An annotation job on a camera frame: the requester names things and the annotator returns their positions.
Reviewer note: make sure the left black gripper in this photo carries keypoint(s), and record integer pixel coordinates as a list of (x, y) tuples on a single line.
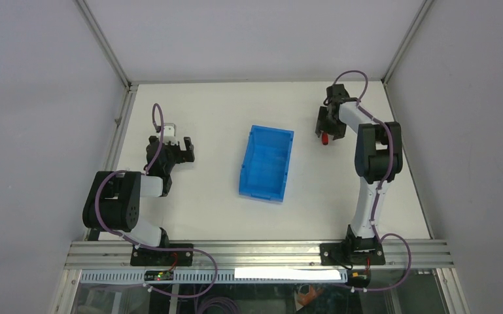
[(175, 154)]

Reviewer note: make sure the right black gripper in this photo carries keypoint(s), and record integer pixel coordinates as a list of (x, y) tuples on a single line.
[(330, 126)]

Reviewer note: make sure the red handled screwdriver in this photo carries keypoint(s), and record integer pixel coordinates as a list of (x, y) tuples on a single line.
[(324, 138)]

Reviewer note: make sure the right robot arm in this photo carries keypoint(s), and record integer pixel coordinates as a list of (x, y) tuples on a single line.
[(378, 159)]

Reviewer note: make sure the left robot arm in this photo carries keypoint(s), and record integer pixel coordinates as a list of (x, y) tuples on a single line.
[(113, 202)]

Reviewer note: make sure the blue plastic bin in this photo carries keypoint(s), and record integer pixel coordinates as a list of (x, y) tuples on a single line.
[(265, 166)]

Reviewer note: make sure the orange object below table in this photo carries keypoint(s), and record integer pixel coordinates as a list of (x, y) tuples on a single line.
[(305, 294)]

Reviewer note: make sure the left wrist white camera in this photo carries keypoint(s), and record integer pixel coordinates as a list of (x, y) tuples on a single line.
[(168, 134)]

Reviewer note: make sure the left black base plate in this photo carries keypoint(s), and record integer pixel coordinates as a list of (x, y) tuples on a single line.
[(161, 255)]

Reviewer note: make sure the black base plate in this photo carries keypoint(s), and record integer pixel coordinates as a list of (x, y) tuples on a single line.
[(161, 255), (337, 254)]

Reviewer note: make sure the white slotted cable duct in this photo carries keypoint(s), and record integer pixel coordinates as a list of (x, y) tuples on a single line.
[(236, 276)]

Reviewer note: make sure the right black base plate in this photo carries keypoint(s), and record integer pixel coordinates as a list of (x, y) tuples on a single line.
[(337, 254)]

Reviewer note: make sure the right aluminium frame post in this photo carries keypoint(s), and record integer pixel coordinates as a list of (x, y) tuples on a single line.
[(407, 39)]

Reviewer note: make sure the aluminium frame post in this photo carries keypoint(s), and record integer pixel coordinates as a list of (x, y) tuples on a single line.
[(407, 39), (102, 42)]

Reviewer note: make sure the aluminium front rail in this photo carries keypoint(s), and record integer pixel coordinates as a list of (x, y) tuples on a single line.
[(104, 255)]

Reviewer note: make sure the left aluminium frame post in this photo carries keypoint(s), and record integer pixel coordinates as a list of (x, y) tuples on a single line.
[(102, 42)]

